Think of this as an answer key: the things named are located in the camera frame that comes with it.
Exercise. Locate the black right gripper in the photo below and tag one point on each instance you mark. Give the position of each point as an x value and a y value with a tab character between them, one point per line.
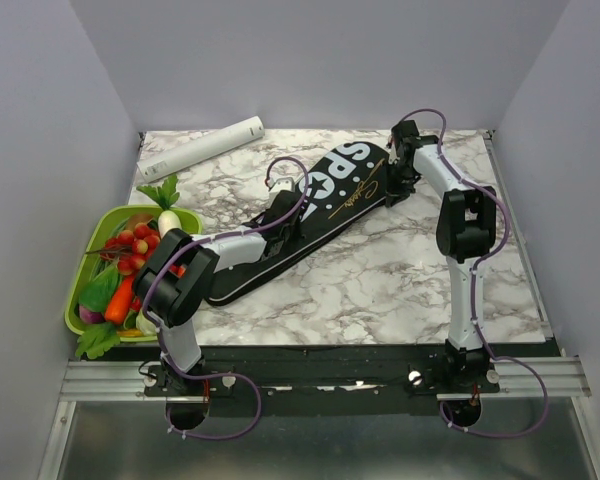
396	194

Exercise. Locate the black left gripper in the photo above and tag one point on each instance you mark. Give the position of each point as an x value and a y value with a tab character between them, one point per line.
295	233

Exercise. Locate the black sport racket bag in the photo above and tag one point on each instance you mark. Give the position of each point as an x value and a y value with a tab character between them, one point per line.
347	183

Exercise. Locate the white shuttlecock tube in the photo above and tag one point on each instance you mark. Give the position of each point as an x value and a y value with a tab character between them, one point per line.
204	148

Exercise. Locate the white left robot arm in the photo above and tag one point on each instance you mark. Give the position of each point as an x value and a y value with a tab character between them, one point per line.
181	273

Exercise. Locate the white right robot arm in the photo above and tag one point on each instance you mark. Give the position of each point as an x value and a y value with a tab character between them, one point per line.
465	233

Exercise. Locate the green vegetable tray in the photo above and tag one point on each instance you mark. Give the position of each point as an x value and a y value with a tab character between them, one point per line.
91	264

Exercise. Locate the white radish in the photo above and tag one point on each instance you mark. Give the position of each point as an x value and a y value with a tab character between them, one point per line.
167	221

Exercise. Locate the red cherry tomato bunch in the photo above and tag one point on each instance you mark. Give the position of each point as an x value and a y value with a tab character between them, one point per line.
131	248

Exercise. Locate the green cabbage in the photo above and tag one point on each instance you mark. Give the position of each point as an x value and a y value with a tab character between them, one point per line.
145	326

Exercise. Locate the orange carrot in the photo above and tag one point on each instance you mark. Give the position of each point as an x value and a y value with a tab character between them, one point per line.
120	303

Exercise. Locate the green leafy vegetable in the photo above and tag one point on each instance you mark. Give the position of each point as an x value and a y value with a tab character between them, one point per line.
98	292

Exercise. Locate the purple onion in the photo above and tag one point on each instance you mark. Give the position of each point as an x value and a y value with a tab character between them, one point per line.
89	317

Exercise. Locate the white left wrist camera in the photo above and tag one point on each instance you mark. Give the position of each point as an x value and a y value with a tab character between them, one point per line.
282	184

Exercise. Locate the aluminium frame rail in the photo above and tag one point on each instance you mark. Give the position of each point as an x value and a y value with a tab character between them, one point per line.
563	377

